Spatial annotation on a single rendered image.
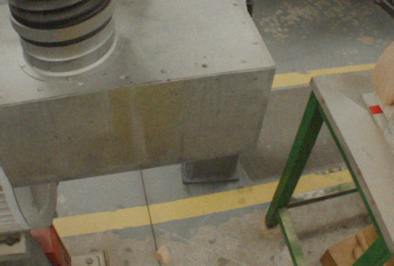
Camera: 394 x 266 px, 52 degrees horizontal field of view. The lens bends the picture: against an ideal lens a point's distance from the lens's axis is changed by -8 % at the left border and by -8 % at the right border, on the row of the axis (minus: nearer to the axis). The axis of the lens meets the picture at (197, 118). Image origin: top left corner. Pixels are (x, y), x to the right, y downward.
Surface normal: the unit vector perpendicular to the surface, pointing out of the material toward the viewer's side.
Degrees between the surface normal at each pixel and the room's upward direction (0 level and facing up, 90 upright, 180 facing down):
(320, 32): 0
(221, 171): 90
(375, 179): 0
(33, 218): 87
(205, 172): 90
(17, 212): 82
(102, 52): 90
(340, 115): 0
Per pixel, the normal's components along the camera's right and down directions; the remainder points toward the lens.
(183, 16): 0.04, -0.64
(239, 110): 0.22, 0.76
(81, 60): 0.47, 0.69
